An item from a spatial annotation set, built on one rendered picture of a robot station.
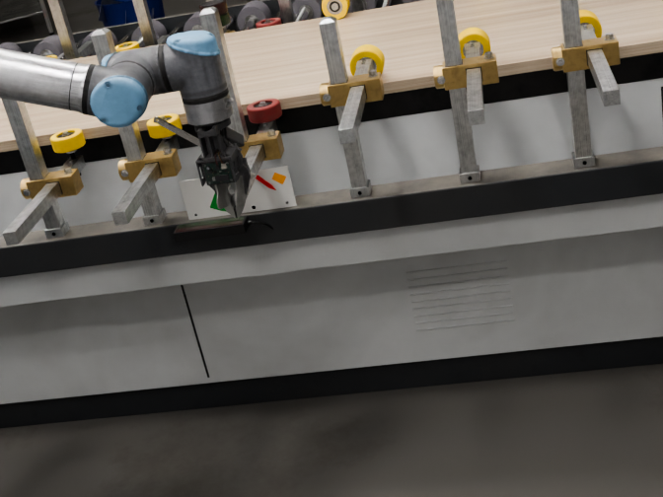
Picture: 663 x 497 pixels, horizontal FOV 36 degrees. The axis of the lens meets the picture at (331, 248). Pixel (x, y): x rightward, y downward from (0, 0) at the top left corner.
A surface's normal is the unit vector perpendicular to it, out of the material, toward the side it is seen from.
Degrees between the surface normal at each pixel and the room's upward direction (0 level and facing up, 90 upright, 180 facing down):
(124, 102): 92
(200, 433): 0
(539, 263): 90
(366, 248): 90
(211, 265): 90
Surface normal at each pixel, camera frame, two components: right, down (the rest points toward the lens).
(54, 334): -0.11, 0.45
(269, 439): -0.19, -0.88
